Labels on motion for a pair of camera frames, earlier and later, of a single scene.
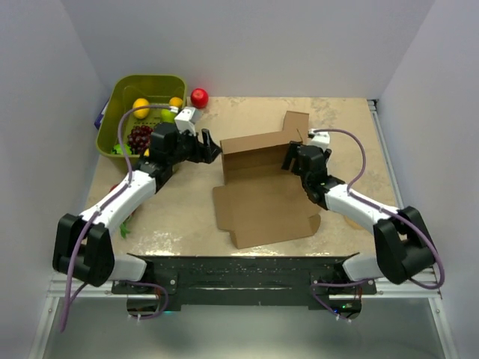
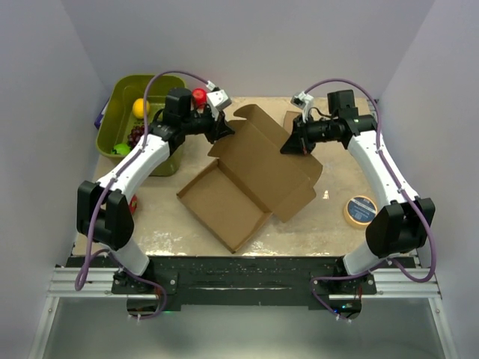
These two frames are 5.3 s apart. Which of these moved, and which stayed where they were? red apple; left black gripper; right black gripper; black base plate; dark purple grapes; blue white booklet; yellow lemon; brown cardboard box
Moved: brown cardboard box; right black gripper; left black gripper
Stayed: red apple; dark purple grapes; yellow lemon; blue white booklet; black base plate
